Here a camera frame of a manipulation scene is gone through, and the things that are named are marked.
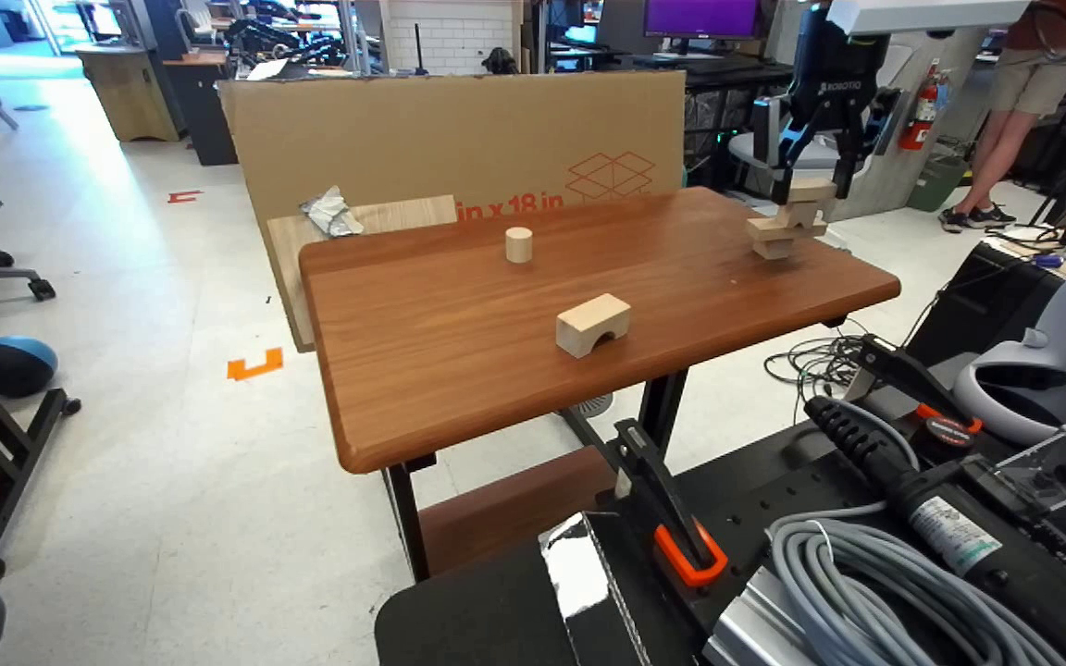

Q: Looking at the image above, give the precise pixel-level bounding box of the shiny silver metal bracket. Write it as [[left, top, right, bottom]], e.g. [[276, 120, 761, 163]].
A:
[[536, 509, 656, 666]]

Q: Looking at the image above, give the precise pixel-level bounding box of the dark cabinet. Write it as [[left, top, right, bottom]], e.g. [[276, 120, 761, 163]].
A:
[[160, 49, 239, 171]]

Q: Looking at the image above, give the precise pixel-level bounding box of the dark blue ball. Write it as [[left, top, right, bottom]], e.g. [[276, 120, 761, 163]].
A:
[[0, 334, 64, 401]]

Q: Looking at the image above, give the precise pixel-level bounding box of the thin white cable tangle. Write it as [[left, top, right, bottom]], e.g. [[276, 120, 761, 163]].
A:
[[761, 330, 880, 401]]

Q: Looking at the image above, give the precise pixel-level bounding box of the grey cable bundle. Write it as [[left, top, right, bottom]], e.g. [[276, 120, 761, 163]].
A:
[[759, 509, 1066, 666]]

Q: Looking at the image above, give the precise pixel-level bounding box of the flat wooden plank block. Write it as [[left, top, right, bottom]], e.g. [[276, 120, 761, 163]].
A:
[[743, 210, 823, 252]]

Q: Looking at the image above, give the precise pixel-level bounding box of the wooden cylinder block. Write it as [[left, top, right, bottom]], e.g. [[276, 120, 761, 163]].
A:
[[505, 223, 536, 266]]

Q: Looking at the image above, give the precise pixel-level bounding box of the standing person in shorts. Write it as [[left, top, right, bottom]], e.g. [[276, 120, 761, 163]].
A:
[[935, 0, 1066, 238]]

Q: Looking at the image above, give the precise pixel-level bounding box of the black equipment case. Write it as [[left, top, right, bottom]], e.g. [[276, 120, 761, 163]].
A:
[[898, 238, 1066, 374]]

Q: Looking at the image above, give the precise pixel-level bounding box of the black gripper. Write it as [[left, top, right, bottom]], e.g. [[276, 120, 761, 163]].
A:
[[779, 75, 888, 200]]

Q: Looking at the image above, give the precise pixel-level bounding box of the light wooden cuboid block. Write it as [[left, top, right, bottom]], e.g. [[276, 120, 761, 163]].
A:
[[787, 179, 837, 233]]

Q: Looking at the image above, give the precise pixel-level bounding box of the light wooden cabinet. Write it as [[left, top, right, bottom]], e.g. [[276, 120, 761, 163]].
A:
[[72, 43, 176, 144]]

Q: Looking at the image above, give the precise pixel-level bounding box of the large brown cardboard sheet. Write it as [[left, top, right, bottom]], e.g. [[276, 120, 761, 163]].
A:
[[217, 65, 689, 350]]

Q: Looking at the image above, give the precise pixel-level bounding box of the green box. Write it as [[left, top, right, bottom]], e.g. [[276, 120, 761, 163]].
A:
[[907, 144, 970, 216]]

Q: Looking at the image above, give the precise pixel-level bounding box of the crumpled white grey wrapper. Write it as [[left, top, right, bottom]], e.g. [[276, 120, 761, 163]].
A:
[[299, 186, 366, 242]]

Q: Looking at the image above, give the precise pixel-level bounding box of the red fire extinguisher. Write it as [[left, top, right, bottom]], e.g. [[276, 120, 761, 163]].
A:
[[898, 59, 944, 155]]

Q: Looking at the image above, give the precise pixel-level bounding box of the black metal floor stand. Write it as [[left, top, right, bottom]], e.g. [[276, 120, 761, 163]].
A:
[[0, 330, 84, 586]]

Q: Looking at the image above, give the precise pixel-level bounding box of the monitor with purple screen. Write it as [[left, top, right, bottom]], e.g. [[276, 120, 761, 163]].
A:
[[639, 0, 766, 42]]

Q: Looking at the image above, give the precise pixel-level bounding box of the black desk frame wood panel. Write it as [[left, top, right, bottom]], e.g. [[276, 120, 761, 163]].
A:
[[383, 367, 691, 586]]

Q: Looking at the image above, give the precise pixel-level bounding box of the wooden arch block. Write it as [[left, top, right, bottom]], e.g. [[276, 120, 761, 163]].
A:
[[550, 289, 637, 364]]

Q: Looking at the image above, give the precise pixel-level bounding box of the white grey rounded device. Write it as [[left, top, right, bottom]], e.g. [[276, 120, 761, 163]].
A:
[[950, 269, 1066, 449]]

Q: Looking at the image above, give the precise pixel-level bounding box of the black clamp with orange handle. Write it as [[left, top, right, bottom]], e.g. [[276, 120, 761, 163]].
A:
[[611, 417, 734, 593], [851, 338, 990, 451]]

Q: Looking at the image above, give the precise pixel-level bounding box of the black ribbed cable connector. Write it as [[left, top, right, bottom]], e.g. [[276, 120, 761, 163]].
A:
[[803, 391, 1018, 586]]

